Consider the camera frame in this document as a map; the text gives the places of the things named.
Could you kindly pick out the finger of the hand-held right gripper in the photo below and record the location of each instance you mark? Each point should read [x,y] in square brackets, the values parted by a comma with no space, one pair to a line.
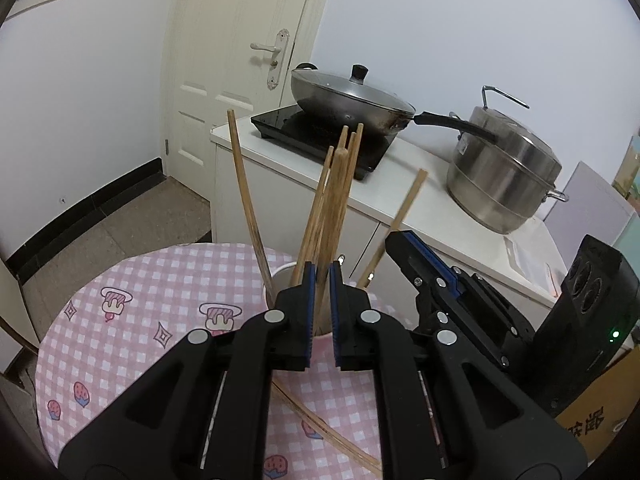
[415,265]
[495,310]

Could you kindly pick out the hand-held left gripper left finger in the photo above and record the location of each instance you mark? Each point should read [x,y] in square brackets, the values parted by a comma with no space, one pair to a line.
[311,285]

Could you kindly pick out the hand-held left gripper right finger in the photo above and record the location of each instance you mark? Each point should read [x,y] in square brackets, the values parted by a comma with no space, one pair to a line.
[334,305]

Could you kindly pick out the pink chopstick cup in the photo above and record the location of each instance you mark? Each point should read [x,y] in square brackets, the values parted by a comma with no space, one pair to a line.
[286,275]

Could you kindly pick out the pile of wooden chopsticks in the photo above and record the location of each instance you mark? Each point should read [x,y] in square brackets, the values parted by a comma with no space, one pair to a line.
[332,200]

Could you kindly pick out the bent wooden chopstick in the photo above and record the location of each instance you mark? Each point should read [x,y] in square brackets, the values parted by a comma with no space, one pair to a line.
[246,200]

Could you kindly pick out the white kitchen counter cabinet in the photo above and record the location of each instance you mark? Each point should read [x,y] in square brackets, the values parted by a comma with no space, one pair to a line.
[430,210]

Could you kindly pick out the clear plastic bag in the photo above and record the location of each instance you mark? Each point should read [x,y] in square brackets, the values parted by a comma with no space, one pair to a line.
[530,260]

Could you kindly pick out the brown cardboard box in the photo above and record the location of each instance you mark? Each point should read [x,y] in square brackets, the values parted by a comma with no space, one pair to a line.
[600,410]

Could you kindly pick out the stainless steel steamer pot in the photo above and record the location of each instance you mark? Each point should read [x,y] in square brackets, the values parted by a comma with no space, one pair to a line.
[495,185]

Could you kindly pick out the pale teal box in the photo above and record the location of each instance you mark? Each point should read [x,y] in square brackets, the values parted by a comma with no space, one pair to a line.
[629,240]

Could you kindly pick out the white board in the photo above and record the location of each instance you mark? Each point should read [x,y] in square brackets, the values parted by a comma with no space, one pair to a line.
[585,200]

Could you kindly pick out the pink checked tablecloth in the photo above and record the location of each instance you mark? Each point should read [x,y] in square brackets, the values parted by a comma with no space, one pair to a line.
[150,310]

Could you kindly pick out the black induction cooktop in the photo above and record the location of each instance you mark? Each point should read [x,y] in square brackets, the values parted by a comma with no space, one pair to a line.
[280,125]

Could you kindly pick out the colourful small picture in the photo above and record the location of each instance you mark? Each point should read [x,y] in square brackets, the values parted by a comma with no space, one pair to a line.
[630,165]

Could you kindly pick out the glass wok lid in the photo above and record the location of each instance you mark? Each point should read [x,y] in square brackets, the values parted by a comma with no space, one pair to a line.
[340,85]

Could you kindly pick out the white panel door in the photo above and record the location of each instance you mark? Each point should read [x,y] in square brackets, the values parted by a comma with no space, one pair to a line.
[215,35]

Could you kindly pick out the white furniture panel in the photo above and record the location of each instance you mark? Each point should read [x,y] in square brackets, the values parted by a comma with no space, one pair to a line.
[10,310]

